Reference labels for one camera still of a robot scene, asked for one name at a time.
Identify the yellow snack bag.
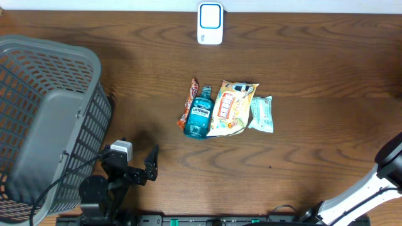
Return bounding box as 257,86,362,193
207,80,259,138

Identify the dark grey plastic basket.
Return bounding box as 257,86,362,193
1,35,112,225

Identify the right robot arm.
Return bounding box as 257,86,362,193
298,134,401,226

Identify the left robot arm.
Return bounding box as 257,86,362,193
78,144,159,225

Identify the orange red snack stick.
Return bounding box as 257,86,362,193
177,78,199,131

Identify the pale green tissue pack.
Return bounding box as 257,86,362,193
248,96,274,133

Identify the white barcode scanner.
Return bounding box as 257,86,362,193
197,2,224,45

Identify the blue Listerine mouthwash bottle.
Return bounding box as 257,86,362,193
184,85,214,139

